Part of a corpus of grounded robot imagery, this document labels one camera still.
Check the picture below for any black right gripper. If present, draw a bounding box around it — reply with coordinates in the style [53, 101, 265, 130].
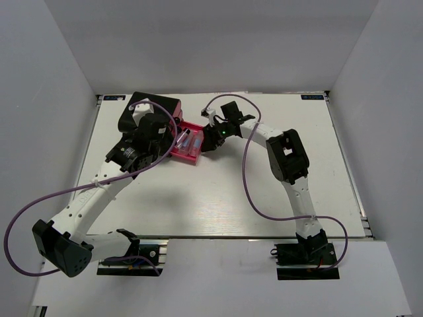
[201, 120, 232, 153]

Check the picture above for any clear plastic bottle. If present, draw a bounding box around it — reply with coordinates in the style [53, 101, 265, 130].
[189, 130, 204, 157]

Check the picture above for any pink bottom drawer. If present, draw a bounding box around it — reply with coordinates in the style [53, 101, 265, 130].
[171, 121, 204, 165]

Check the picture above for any black drawer organizer cabinet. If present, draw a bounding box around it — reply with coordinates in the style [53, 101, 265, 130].
[117, 92, 184, 159]

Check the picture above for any clear bottle blue label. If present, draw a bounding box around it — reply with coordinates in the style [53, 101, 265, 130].
[178, 132, 195, 155]

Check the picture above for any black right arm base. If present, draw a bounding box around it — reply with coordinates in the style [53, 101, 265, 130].
[270, 243, 340, 281]

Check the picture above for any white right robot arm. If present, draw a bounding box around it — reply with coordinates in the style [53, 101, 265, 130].
[201, 102, 328, 264]

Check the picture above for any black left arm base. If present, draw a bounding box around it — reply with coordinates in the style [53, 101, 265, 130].
[96, 240, 168, 277]

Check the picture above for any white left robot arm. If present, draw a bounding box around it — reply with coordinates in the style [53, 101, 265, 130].
[32, 113, 171, 277]

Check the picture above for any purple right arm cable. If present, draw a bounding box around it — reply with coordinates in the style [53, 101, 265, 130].
[204, 94, 348, 272]

